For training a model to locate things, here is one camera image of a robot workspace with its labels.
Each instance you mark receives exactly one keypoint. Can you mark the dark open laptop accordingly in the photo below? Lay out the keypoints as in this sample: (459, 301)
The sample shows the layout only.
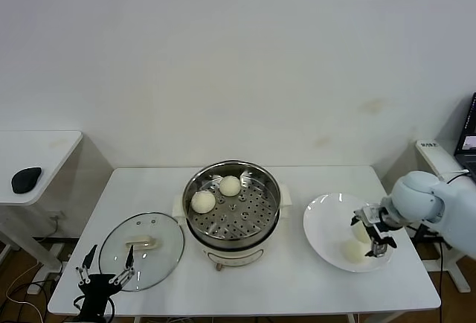
(469, 133)

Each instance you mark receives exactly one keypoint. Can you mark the stainless steel steamer basket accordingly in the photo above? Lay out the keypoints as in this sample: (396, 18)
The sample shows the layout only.
(253, 215)

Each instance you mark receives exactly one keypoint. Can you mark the white round plate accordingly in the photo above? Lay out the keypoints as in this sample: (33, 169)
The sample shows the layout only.
(323, 226)

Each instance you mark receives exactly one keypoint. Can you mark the round glass pot lid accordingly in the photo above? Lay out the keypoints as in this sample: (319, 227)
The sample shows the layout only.
(160, 226)

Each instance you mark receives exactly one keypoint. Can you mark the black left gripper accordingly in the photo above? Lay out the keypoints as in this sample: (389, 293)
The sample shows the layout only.
(96, 291)

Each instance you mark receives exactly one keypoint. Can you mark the white side table with mouse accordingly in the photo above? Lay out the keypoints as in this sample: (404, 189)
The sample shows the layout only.
(37, 148)

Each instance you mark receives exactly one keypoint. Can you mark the small printed label sticker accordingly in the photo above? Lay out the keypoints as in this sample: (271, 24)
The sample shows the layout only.
(429, 145)

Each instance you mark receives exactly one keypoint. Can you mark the white floor power strip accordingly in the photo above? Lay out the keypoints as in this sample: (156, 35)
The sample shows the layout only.
(33, 288)

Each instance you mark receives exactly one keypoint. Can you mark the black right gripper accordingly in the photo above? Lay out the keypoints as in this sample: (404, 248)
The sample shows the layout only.
(381, 226)

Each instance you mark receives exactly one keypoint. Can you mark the white steamed baozi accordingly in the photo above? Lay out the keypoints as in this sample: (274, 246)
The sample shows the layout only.
(351, 251)
(360, 233)
(203, 202)
(229, 186)

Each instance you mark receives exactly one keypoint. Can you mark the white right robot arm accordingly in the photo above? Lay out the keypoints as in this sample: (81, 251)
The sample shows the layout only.
(416, 196)

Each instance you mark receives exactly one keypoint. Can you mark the black computer mouse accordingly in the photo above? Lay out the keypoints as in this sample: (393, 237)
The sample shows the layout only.
(26, 181)

